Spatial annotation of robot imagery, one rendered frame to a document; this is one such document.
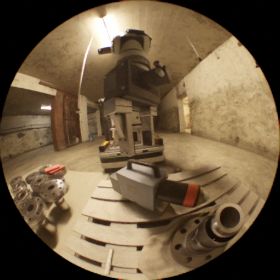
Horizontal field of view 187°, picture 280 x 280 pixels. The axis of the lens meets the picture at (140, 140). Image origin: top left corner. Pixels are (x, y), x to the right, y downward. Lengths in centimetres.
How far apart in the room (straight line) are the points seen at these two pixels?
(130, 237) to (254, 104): 277
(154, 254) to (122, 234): 18
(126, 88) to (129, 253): 60
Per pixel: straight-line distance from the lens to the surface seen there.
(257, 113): 255
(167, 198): 36
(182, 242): 43
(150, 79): 32
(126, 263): 47
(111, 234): 51
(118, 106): 24
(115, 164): 112
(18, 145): 892
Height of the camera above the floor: 61
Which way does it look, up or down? 10 degrees down
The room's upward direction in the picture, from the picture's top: 5 degrees counter-clockwise
